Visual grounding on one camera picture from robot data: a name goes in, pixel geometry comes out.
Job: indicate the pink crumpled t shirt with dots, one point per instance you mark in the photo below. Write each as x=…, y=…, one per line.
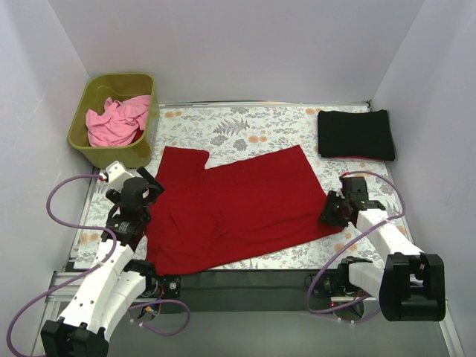
x=117, y=126

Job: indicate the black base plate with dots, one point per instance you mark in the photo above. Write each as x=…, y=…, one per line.
x=270, y=290

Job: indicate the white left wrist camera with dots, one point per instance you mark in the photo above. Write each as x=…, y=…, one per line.
x=115, y=175

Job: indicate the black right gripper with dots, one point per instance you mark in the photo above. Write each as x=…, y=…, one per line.
x=332, y=214

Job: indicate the green plastic bin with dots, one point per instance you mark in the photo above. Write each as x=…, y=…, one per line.
x=118, y=87

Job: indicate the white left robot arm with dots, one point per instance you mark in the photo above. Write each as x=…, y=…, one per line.
x=85, y=326

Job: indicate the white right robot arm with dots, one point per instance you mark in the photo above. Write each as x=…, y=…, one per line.
x=410, y=287

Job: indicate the red garment in bin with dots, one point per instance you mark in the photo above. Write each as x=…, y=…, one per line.
x=138, y=135

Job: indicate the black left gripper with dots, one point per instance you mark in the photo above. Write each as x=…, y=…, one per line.
x=149, y=182

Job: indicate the folded black t shirt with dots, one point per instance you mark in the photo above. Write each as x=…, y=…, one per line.
x=355, y=135

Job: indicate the red t shirt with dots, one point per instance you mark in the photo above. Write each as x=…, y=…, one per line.
x=208, y=217

